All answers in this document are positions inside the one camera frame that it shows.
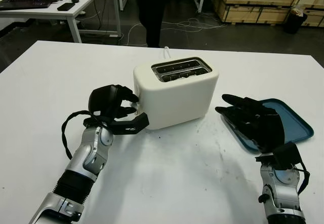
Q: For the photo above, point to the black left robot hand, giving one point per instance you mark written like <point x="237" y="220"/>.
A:
<point x="103" y="99"/>

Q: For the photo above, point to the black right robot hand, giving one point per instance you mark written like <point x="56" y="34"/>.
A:
<point x="263" y="125"/>

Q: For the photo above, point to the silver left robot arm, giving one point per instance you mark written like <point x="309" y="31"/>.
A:
<point x="81" y="163"/>

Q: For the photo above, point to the blue plastic tray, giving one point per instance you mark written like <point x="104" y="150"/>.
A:
<point x="293" y="122"/>

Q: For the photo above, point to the white two-slot toaster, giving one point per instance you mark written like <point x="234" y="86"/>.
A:
<point x="177" y="99"/>

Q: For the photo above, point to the white office desk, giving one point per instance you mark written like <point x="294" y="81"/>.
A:
<point x="76" y="11"/>

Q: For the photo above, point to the black smartphone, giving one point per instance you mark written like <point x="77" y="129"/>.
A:
<point x="66" y="6"/>

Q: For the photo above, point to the person light top black trousers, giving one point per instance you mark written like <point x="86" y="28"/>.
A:
<point x="152" y="11"/>

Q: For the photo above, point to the black trash bin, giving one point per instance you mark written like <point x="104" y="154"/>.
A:
<point x="294" y="20"/>

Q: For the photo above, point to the large wooden crate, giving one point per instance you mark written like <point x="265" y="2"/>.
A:
<point x="255" y="6"/>

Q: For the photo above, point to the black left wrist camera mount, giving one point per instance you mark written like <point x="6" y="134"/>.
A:
<point x="126" y="126"/>

